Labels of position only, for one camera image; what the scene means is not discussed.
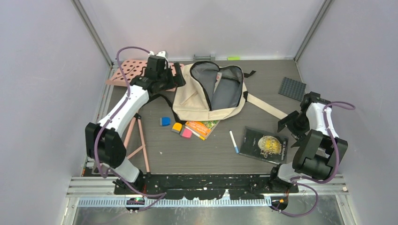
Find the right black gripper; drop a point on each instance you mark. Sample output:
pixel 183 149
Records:
pixel 288 121

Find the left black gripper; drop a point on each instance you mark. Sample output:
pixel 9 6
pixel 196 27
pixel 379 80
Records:
pixel 178 80

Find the black moon cover book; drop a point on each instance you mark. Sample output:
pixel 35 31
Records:
pixel 264 146

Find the cream canvas backpack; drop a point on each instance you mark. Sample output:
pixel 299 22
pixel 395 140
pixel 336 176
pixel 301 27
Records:
pixel 212 92

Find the orange paperback book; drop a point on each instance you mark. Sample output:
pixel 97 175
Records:
pixel 204 128

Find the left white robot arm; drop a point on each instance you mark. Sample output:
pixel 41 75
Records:
pixel 134 98

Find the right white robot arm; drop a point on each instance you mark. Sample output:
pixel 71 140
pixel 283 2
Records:
pixel 320 149

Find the pink perforated stand board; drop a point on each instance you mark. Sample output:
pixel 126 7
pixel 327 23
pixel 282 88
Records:
pixel 129 69

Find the dark grey studded baseplate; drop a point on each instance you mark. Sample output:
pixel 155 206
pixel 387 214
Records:
pixel 292 89

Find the pink tripod stand legs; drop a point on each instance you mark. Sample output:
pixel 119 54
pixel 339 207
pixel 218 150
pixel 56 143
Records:
pixel 138 143

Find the blue eraser block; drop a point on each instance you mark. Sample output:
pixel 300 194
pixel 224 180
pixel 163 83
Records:
pixel 165 121

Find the orange eraser block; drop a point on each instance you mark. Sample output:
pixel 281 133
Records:
pixel 177 127

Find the pink eraser block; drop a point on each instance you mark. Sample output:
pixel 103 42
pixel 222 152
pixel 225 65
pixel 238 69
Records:
pixel 186 133

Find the yellow capped white marker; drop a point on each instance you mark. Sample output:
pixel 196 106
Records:
pixel 195 133

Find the blue capped white marker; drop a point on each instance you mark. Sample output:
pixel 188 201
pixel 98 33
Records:
pixel 233 142

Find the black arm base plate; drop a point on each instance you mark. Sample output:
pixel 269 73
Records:
pixel 203 186

